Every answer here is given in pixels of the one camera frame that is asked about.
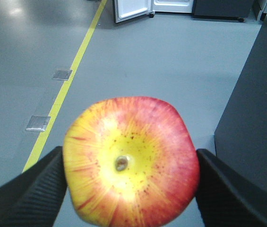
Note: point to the red yellow apple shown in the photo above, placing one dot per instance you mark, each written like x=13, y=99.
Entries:
x=130, y=162

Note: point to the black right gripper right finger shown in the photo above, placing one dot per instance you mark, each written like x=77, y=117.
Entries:
x=225, y=198

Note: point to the metal floor plate far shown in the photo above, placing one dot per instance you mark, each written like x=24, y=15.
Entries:
x=62, y=74

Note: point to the metal floor plate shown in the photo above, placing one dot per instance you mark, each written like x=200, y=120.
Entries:
x=62, y=74
x=37, y=123

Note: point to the metal floor plate near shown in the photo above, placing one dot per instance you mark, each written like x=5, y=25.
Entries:
x=37, y=123

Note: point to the grey kitchen island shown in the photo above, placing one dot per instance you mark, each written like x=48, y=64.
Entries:
x=241, y=135

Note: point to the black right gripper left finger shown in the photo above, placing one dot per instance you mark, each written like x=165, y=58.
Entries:
x=34, y=198

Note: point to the dark grey fridge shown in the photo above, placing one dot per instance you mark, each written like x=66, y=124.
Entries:
x=211, y=9

